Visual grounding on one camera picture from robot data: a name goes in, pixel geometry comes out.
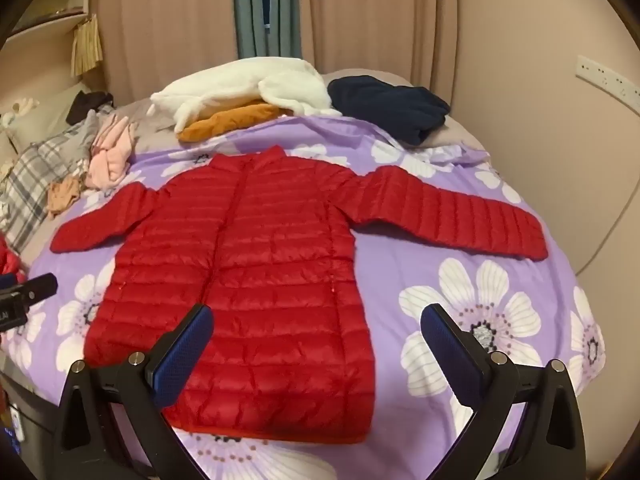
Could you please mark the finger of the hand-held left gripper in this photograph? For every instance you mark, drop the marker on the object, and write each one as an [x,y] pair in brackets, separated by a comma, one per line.
[37,286]

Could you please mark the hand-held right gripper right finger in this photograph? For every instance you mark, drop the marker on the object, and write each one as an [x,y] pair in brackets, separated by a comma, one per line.
[450,347]

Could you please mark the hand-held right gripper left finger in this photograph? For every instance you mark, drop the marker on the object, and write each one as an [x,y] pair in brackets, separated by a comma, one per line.
[182,347]

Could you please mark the red puffer jacket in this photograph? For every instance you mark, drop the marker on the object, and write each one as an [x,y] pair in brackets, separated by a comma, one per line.
[250,285]

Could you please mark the red cloth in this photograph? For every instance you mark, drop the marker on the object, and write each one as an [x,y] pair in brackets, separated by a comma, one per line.
[7,260]

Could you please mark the purple floral bedsheet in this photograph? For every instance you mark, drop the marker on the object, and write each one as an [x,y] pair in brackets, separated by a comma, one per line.
[400,270]

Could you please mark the small beige cloth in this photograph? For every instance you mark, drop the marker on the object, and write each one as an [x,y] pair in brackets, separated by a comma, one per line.
[62,195]

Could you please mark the dark plastic bin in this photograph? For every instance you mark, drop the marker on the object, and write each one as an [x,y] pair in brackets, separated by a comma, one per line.
[30,420]

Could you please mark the pink garment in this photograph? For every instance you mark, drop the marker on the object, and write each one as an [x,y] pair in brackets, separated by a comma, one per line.
[107,160]

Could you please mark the cream plush toy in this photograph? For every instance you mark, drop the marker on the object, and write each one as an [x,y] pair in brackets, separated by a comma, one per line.
[15,110]

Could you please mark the dark cloth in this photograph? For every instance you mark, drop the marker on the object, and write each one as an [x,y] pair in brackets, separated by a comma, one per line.
[85,105]

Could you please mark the orange garment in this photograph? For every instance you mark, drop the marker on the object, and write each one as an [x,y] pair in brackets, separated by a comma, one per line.
[225,120]

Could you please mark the beige hanging tassel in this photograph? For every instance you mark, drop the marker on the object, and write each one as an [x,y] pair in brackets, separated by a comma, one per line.
[87,45]

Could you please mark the navy fleece garment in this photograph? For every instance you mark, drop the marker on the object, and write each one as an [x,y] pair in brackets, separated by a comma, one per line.
[380,100]

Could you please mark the white fleece garment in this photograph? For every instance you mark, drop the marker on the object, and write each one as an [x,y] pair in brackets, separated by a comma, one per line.
[280,80]

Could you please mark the beige curtain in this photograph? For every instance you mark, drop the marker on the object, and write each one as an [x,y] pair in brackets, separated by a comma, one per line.
[380,15]
[165,20]

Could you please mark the white power strip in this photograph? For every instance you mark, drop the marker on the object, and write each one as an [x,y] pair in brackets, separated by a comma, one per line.
[605,77]

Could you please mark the teal curtain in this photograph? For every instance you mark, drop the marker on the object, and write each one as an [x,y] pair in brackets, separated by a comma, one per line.
[265,10]

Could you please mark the white wall shelf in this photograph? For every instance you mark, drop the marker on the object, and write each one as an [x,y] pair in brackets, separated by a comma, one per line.
[45,25]

